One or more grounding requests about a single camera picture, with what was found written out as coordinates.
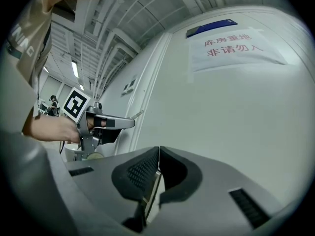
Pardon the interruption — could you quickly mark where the white wall switch panel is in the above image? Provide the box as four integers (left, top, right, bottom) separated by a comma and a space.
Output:
122, 78, 137, 94

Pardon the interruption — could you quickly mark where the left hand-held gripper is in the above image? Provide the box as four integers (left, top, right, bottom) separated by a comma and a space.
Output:
62, 87, 136, 162

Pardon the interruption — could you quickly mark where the person's left forearm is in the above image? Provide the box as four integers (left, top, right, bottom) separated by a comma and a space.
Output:
22, 113, 65, 142

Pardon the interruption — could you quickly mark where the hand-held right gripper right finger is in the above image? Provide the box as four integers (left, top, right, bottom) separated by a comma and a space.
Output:
145, 146, 297, 232

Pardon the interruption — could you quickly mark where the person's tan printed shirt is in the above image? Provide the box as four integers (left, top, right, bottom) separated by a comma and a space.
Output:
4, 0, 110, 132

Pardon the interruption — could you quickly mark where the white door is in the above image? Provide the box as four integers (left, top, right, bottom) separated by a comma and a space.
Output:
127, 5, 315, 207

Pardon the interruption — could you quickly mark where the white paper sign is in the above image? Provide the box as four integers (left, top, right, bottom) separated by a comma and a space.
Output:
188, 28, 288, 74

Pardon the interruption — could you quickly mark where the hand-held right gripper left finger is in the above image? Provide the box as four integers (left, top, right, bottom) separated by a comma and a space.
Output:
65, 146, 161, 234

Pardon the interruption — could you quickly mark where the blue door plate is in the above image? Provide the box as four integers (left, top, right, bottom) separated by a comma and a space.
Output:
186, 18, 239, 38

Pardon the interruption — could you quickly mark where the person's left hand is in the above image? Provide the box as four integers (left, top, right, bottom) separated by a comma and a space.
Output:
56, 117, 108, 144

